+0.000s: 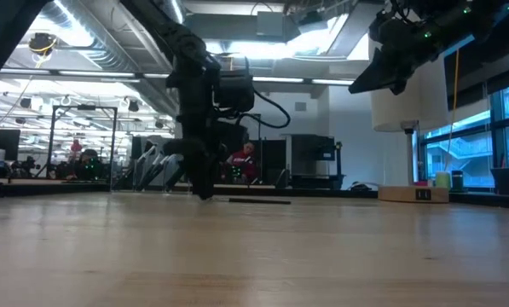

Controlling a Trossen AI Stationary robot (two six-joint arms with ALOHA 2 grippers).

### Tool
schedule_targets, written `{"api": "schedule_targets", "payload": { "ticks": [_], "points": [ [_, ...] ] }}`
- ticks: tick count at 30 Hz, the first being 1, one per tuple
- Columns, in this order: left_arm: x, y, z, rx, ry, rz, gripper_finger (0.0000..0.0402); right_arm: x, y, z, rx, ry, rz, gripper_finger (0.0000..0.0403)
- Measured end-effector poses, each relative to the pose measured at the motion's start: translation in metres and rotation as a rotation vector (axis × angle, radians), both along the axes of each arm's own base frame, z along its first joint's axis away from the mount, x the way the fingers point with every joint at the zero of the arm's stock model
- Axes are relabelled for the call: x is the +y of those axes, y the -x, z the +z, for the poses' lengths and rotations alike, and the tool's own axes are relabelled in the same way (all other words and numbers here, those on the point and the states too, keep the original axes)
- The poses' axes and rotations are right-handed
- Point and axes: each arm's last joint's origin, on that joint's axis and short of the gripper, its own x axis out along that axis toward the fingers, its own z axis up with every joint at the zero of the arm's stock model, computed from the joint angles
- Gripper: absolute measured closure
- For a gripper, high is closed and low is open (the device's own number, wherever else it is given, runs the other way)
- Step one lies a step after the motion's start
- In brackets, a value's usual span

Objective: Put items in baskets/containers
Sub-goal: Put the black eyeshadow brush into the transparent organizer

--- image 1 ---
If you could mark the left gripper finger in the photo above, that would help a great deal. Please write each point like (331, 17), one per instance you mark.
(210, 170)
(194, 166)

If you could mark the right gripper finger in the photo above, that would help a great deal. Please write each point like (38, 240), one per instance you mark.
(400, 83)
(377, 77)

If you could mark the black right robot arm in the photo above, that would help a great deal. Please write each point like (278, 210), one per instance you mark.
(471, 21)

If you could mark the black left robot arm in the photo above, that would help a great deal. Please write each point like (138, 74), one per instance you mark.
(7, 42)

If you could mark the white cylindrical cup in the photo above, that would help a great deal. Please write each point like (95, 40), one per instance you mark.
(420, 102)

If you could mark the person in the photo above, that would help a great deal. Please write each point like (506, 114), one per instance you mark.
(243, 160)

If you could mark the white ceiling light strip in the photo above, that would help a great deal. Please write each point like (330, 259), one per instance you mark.
(333, 81)
(156, 76)
(279, 79)

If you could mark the clear acrylic brush holder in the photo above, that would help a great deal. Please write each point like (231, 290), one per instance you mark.
(131, 187)

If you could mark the black cabinet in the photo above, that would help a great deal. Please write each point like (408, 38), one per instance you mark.
(311, 149)

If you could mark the pink flat object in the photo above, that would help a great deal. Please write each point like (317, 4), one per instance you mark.
(422, 183)

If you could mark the green cup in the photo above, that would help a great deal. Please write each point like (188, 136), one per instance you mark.
(443, 179)

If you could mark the dark tumbler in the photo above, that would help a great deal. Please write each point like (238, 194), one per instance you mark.
(457, 179)

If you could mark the black monitor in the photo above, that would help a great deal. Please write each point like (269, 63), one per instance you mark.
(0, 143)

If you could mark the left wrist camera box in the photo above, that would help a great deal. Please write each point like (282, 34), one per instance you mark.
(236, 91)

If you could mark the black gantry frame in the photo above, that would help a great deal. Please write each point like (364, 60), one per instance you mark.
(83, 106)

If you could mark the black aluminium table frame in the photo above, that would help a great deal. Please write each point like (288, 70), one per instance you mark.
(45, 188)

